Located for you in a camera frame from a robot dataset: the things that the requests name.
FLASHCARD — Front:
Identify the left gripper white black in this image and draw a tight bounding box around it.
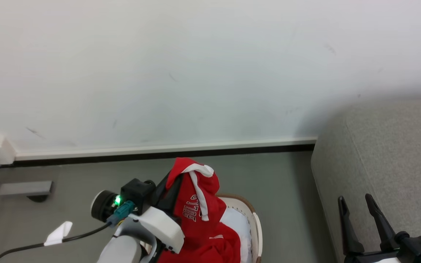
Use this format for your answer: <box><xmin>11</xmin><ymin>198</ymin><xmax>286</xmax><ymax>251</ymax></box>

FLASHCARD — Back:
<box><xmin>128</xmin><ymin>172</ymin><xmax>186</xmax><ymax>255</ymax></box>

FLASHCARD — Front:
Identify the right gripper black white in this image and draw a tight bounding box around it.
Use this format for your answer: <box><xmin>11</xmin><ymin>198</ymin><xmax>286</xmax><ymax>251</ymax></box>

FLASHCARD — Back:
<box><xmin>337</xmin><ymin>194</ymin><xmax>421</xmax><ymax>263</ymax></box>

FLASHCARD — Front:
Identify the red hoodie with white drawstrings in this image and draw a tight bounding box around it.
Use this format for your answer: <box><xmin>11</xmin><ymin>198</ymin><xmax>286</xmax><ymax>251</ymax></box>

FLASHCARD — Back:
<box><xmin>158</xmin><ymin>157</ymin><xmax>241</xmax><ymax>263</ymax></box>

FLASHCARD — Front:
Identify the white cloth basket liner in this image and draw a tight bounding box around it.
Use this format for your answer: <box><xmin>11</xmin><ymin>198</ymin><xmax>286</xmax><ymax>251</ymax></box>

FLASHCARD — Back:
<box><xmin>219</xmin><ymin>207</ymin><xmax>252</xmax><ymax>263</ymax></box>

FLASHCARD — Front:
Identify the white laundry basket brown rim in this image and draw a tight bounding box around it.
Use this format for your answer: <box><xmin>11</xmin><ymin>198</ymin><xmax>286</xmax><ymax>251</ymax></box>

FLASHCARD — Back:
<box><xmin>216</xmin><ymin>194</ymin><xmax>263</xmax><ymax>263</ymax></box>

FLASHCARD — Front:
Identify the white and black baseboard strip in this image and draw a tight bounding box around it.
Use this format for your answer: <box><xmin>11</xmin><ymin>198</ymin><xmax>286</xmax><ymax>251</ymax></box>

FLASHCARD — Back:
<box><xmin>13</xmin><ymin>137</ymin><xmax>318</xmax><ymax>168</ymax></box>

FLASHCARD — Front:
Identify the grey fabric sofa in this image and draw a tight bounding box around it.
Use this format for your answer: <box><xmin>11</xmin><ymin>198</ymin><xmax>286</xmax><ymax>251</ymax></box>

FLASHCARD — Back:
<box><xmin>311</xmin><ymin>98</ymin><xmax>421</xmax><ymax>263</ymax></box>

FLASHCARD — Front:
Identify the white tape tag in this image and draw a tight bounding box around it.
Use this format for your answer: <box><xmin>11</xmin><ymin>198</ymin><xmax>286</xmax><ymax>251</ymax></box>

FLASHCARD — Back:
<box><xmin>43</xmin><ymin>221</ymin><xmax>73</xmax><ymax>246</ymax></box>

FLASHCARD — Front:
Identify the teal cable connector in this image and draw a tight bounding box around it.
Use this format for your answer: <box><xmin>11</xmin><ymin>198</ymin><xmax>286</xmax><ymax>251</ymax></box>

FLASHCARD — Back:
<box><xmin>106</xmin><ymin>201</ymin><xmax>137</xmax><ymax>225</ymax></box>

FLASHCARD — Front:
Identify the grey metal frame with foot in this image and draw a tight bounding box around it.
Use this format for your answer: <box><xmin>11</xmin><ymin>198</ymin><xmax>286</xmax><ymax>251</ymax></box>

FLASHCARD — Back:
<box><xmin>0</xmin><ymin>158</ymin><xmax>54</xmax><ymax>227</ymax></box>

